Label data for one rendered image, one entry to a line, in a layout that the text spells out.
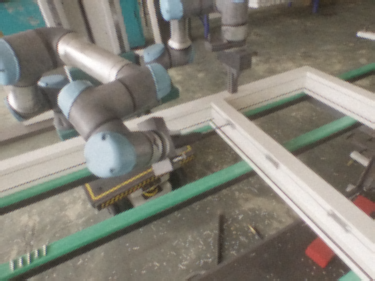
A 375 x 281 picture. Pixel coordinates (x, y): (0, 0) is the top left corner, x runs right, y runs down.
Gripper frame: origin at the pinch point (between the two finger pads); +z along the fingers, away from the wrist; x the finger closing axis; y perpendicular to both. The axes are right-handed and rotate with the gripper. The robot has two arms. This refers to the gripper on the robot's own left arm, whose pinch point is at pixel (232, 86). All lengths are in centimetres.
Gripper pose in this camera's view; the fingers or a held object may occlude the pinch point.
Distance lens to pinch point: 88.4
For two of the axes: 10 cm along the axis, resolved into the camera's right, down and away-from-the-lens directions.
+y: 9.0, -3.3, 2.8
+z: 0.8, 7.8, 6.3
